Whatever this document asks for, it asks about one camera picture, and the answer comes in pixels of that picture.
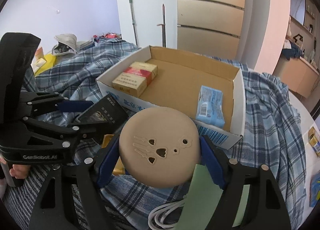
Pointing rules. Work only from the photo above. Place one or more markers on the tan red cigarette carton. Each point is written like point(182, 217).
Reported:
point(136, 78)

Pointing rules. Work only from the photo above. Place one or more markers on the white cardboard box tray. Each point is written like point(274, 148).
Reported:
point(181, 74)

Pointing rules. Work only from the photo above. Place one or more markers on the blue label bottle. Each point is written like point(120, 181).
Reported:
point(314, 190)

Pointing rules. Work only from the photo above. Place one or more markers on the yellow blue cigarette pack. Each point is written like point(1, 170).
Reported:
point(119, 168)

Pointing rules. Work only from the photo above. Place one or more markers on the gold tin on table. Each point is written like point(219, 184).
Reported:
point(314, 140)

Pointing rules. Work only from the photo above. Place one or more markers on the bathroom mirror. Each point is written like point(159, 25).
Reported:
point(297, 10)

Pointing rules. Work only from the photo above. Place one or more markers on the beige bathroom vanity cabinet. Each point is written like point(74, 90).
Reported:
point(299, 75)

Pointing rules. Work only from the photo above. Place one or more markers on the person's left hand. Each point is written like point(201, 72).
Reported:
point(18, 171)

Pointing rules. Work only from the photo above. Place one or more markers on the dark blue clothes pile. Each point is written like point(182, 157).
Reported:
point(291, 48)

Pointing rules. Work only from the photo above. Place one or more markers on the gold three-door refrigerator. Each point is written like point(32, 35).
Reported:
point(210, 27)

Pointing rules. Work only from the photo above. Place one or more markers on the blue plaid cloth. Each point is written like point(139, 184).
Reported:
point(272, 134)

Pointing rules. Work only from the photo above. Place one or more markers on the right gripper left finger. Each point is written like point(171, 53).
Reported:
point(54, 206)

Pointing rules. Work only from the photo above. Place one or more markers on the yellow bag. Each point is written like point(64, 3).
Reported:
point(42, 62)

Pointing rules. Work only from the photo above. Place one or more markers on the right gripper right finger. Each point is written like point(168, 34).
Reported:
point(265, 207)

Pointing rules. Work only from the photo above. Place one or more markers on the open grey white bag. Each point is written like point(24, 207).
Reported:
point(69, 44)

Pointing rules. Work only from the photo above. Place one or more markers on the pile of red bags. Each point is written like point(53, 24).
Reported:
point(107, 36)

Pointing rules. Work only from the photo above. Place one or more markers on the round beige puff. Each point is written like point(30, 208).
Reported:
point(160, 147)

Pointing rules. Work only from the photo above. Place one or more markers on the light blue tissue pack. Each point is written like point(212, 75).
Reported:
point(209, 107)

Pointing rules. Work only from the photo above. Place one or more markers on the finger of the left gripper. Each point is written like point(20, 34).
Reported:
point(72, 106)
point(85, 131)

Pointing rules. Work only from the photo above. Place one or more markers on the black small box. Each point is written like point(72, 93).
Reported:
point(107, 115)

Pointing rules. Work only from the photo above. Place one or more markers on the green pouch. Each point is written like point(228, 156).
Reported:
point(201, 201)

